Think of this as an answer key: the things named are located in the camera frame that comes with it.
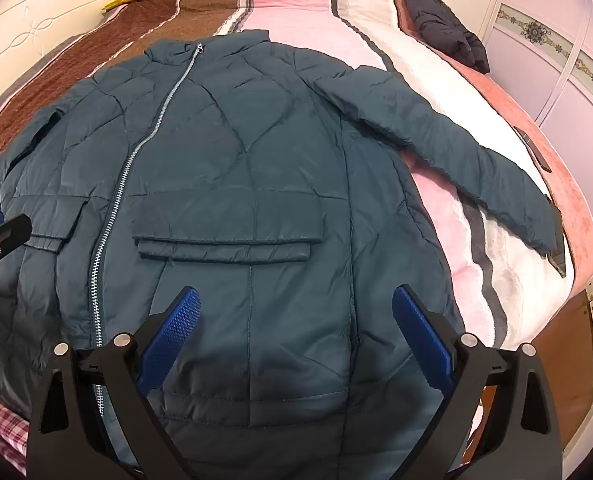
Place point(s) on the white wardrobe with floral trim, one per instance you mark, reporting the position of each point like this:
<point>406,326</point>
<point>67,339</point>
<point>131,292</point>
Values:
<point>551,70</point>

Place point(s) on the striped fleece blanket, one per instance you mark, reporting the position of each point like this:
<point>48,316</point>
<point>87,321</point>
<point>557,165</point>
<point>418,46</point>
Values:
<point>301,10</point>

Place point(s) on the dark flat strip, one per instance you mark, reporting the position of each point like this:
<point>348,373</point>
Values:
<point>558,264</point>
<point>533,149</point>

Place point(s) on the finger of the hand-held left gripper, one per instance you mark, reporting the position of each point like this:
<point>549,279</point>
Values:
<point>6,235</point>

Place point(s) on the white headboard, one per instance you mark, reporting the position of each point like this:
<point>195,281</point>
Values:
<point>21,30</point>

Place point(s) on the pink checked cloth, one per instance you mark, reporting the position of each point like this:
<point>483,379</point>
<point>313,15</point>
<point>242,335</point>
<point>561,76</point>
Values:
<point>1,425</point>

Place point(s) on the folded navy puffer jacket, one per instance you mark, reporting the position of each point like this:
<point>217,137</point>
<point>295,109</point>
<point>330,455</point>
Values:
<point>436,20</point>

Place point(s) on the salmon pink bed sheet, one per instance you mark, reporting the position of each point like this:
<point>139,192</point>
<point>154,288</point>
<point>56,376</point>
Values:
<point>571,185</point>

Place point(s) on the teal quilted jacket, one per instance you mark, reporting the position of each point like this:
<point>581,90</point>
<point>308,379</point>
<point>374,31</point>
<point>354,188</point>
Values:
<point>256,175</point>

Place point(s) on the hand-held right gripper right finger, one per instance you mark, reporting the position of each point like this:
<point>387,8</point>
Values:
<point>421,330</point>

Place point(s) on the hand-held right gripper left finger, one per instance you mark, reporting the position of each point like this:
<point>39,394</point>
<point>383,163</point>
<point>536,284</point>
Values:
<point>176,320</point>

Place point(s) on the brown wooden bed frame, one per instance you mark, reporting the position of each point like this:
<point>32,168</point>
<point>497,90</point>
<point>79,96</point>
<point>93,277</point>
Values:
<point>583,360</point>

